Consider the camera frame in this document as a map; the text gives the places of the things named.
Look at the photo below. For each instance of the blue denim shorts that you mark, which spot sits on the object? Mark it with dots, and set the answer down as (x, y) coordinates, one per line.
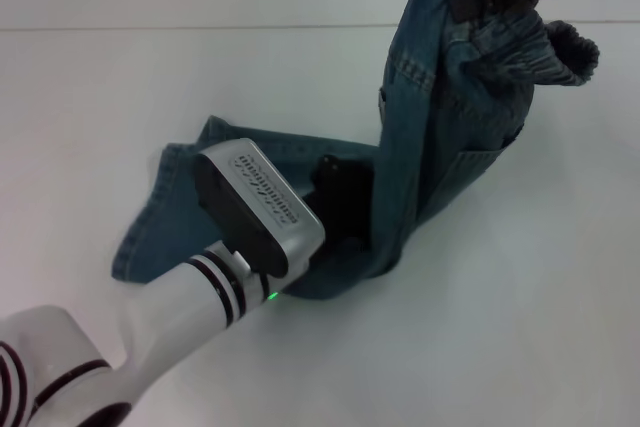
(415, 147)

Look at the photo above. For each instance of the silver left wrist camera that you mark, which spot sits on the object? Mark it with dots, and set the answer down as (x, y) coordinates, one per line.
(270, 197)

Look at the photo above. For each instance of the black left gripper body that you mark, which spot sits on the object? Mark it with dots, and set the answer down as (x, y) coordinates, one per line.
(345, 197)

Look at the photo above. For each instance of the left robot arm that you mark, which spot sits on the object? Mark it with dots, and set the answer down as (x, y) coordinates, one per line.
(150, 327)

